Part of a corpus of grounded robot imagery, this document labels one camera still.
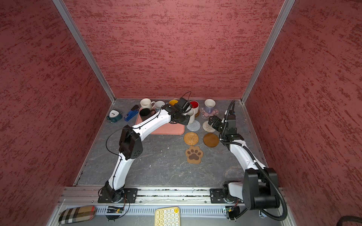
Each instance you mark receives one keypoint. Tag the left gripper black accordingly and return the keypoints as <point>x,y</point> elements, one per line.
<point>185,122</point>

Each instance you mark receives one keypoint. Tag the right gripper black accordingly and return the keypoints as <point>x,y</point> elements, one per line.
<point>218,120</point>

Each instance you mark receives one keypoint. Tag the colourful zigzag woven coaster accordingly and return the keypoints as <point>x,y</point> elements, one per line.
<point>208,128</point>

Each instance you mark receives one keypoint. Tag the yellow mug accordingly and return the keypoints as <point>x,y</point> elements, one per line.
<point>173,102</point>

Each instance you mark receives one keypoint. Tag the pink flower coaster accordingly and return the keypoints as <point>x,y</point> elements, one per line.
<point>205,114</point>

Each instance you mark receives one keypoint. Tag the large round wooden coaster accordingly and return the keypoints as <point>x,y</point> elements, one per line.
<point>211,140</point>

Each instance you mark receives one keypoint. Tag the white mug red inside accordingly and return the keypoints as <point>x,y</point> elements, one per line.
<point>195,106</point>

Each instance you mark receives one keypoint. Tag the lavender mug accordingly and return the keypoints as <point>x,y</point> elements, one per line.
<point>209,105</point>

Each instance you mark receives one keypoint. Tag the grey blue woven coaster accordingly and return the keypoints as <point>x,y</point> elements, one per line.
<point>193,127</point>

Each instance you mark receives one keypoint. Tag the woven rattan coaster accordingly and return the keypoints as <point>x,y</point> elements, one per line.
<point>191,138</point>

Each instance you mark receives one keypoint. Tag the black mug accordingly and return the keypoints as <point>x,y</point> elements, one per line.
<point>146,113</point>

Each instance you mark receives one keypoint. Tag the brown paw print coaster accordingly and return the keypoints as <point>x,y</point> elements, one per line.
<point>194,155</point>

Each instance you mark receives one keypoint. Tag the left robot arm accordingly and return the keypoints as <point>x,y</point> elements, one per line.
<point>130,147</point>

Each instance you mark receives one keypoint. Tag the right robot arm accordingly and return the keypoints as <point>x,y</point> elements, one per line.
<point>259,189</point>

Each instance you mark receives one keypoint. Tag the pink serving tray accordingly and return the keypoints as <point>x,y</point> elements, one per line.
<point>165,129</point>

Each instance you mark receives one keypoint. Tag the white speckled blue mug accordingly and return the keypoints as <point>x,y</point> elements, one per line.
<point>158,105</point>

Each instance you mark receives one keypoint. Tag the blue stapler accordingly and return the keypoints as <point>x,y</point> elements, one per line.
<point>133,112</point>

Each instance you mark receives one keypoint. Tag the green tape measure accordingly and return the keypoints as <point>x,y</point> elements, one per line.
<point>114,116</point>

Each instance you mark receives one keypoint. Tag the yellow keypad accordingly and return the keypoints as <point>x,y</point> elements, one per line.
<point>168,216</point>

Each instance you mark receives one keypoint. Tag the plaid glasses case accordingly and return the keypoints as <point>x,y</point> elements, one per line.
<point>77,214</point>

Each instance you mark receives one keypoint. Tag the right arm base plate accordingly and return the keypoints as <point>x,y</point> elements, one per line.
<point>219,195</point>

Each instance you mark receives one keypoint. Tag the aluminium rail frame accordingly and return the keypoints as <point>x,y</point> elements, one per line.
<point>192,201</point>

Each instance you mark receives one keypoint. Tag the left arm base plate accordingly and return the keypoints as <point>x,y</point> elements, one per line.
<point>130,195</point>

